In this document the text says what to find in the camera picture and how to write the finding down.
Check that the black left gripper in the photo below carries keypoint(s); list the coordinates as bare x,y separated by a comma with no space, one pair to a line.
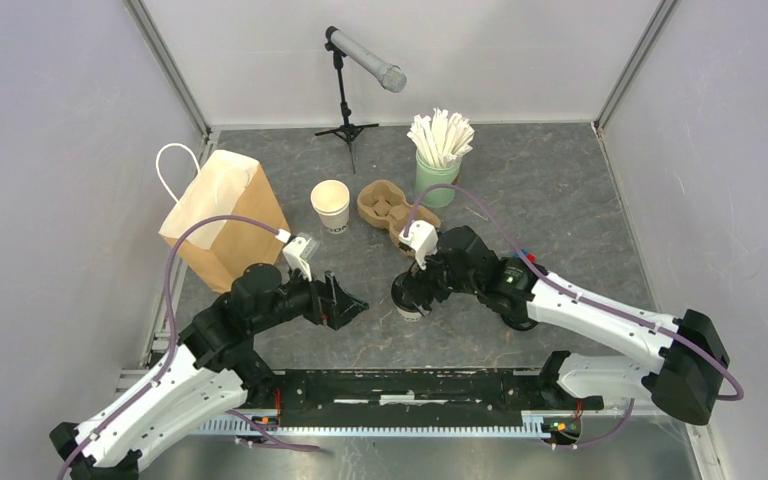
325,310

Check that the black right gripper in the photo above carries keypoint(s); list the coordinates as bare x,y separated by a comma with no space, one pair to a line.
439,294

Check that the black plastic cup lid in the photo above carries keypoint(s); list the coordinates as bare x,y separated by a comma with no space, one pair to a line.
409,296

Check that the white paper cup printed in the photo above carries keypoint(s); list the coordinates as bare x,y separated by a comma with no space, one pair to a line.
330,199

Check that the brown paper bag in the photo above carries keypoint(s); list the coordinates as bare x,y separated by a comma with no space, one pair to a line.
228,219

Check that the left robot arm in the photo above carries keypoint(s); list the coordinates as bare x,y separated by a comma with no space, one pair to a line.
210,369

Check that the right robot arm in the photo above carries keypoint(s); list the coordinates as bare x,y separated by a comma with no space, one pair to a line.
677,363

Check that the brown pulp cup carrier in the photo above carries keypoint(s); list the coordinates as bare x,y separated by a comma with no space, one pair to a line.
384,206

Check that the black microphone stand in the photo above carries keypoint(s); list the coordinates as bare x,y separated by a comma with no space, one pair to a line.
347,132

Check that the grey microphone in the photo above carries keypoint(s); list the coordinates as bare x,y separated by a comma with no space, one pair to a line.
390,76

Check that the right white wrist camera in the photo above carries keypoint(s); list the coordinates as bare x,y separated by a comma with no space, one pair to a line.
421,238

